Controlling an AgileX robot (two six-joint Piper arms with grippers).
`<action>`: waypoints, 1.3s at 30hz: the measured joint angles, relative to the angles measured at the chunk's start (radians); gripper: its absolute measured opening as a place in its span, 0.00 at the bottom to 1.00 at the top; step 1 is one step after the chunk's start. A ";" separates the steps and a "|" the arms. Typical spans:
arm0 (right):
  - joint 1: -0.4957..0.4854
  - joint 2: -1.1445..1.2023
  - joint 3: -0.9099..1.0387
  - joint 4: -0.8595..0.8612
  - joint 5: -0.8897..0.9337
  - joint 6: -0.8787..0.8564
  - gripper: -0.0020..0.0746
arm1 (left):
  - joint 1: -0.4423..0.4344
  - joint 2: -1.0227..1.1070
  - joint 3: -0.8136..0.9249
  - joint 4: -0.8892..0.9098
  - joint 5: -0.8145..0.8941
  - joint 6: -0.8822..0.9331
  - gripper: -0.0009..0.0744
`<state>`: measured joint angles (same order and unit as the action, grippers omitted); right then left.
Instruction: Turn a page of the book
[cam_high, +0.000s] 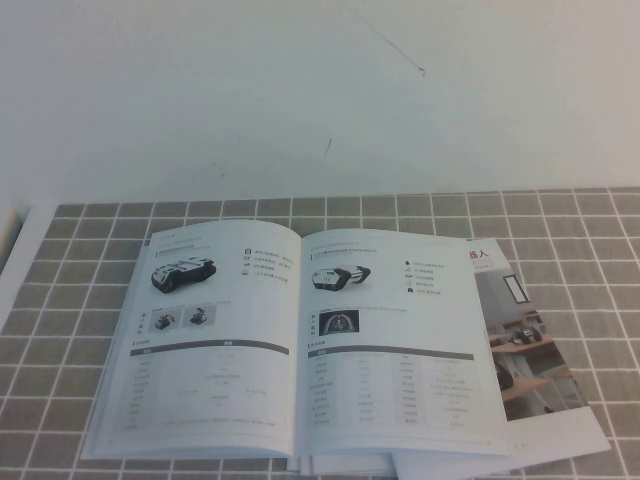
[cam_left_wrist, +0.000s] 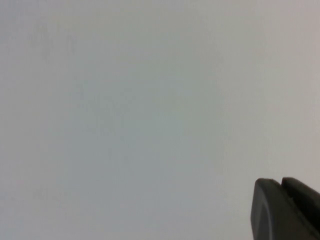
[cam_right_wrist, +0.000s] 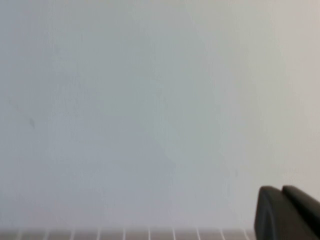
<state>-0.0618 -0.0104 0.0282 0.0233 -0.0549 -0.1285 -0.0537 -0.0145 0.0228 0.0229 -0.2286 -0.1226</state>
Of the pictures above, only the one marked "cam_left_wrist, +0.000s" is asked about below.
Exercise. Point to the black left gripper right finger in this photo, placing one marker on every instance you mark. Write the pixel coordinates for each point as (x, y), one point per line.
(307, 205)

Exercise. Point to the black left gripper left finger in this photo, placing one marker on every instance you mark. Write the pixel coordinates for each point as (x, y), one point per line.
(267, 215)

